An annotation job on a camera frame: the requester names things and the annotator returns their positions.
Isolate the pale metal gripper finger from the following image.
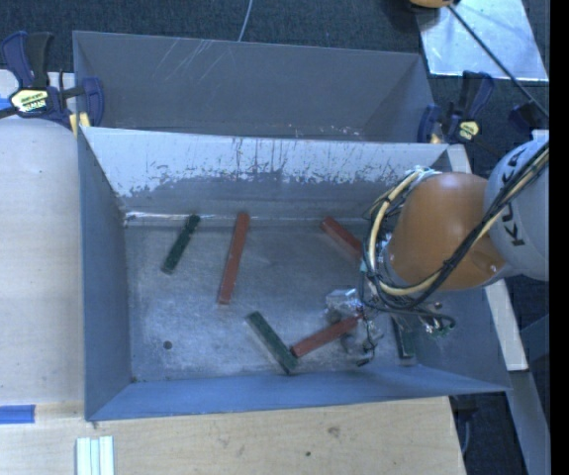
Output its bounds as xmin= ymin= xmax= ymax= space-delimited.
xmin=339 ymin=321 xmax=384 ymax=360
xmin=325 ymin=288 xmax=363 ymax=323

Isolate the red-brown block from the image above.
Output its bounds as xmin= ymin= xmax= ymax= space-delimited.
xmin=216 ymin=211 xmax=252 ymax=307
xmin=319 ymin=216 xmax=365 ymax=262
xmin=290 ymin=313 xmax=365 ymax=359

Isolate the dark green flat block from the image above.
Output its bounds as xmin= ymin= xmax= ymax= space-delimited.
xmin=244 ymin=310 xmax=300 ymax=377
xmin=160 ymin=213 xmax=202 ymax=275
xmin=391 ymin=315 xmax=419 ymax=366

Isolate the grey metal bin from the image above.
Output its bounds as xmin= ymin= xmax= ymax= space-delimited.
xmin=70 ymin=30 xmax=514 ymax=423

